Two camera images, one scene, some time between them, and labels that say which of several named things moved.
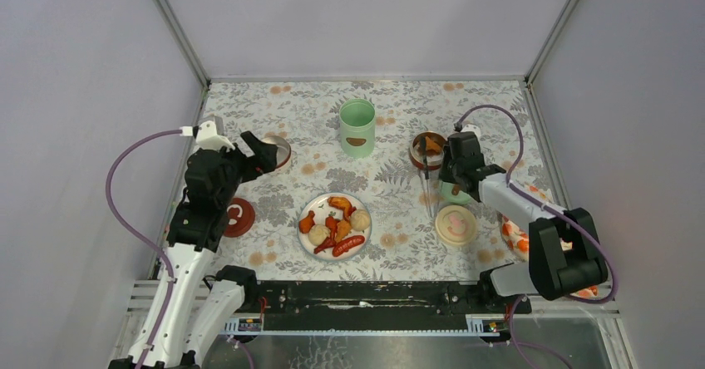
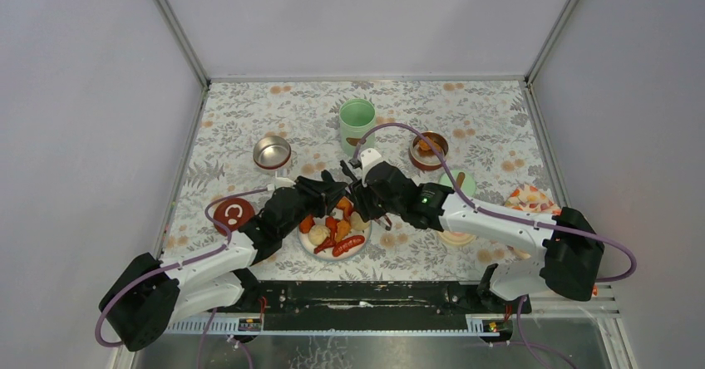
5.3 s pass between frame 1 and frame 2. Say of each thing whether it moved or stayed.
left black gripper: moved
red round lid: stayed
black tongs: moved
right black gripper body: moved
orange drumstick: stayed
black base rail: stayed
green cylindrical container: stayed
